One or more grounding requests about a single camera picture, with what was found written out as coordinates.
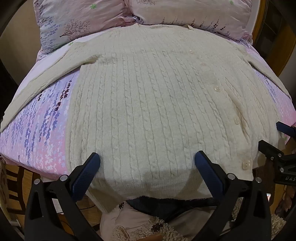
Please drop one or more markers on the floral pink pillow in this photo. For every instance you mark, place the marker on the floral pink pillow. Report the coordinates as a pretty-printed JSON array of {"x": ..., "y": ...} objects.
[
  {"x": 76, "y": 20},
  {"x": 185, "y": 14}
]

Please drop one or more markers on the wooden headboard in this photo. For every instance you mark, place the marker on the wooden headboard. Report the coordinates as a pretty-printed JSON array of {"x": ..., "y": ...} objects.
[{"x": 277, "y": 46}]

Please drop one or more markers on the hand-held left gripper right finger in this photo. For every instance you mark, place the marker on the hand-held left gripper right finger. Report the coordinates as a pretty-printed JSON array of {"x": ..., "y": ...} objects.
[{"x": 208, "y": 176}]

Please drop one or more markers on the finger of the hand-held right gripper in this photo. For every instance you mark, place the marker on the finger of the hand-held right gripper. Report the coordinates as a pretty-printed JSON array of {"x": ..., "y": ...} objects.
[
  {"x": 285, "y": 128},
  {"x": 269, "y": 148}
]

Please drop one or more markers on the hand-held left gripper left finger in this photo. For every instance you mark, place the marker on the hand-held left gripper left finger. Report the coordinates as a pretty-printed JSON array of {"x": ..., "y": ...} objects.
[{"x": 86, "y": 176}]

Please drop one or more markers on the dark cloth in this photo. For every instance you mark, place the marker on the dark cloth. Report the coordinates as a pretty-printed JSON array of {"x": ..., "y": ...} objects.
[{"x": 159, "y": 208}]

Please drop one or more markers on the wooden chair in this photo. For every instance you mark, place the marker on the wooden chair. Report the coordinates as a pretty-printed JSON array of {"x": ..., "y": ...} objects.
[{"x": 13, "y": 185}]

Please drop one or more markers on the person's pink fleece clothing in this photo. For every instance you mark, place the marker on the person's pink fleece clothing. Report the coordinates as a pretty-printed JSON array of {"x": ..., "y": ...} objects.
[{"x": 129, "y": 222}]

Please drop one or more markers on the floral pink bed sheet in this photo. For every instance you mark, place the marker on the floral pink bed sheet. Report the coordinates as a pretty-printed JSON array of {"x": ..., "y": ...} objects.
[{"x": 41, "y": 129}]

